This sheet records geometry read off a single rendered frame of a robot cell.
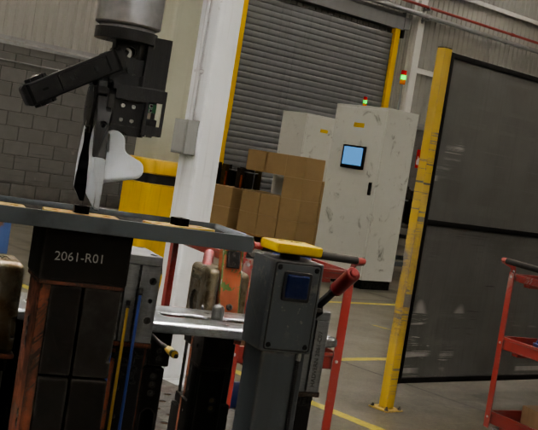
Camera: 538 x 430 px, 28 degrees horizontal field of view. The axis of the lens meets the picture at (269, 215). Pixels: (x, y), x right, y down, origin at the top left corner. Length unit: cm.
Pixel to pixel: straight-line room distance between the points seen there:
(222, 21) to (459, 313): 219
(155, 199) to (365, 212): 362
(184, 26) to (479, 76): 336
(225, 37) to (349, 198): 648
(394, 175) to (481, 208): 563
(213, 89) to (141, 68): 439
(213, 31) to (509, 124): 188
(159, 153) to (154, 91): 758
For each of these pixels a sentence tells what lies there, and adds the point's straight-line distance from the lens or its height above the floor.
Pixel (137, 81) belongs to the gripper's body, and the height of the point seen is 132.
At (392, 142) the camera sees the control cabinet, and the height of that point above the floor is 165.
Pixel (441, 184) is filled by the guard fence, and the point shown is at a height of 126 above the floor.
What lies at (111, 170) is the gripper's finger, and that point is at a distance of 118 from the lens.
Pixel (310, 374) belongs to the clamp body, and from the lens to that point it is 151.
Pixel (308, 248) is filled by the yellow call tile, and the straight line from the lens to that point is 130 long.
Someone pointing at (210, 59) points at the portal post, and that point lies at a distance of 562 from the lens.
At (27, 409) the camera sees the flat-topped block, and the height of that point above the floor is 94.
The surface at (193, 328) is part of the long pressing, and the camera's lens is 156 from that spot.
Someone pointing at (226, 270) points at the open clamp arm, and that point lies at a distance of 180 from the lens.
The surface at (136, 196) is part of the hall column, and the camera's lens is 880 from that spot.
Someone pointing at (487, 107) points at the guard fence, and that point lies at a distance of 626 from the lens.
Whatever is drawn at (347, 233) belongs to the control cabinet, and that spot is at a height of 57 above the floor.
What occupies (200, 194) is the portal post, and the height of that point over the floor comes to 102.
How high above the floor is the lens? 126
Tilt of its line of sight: 3 degrees down
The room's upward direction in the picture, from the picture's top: 9 degrees clockwise
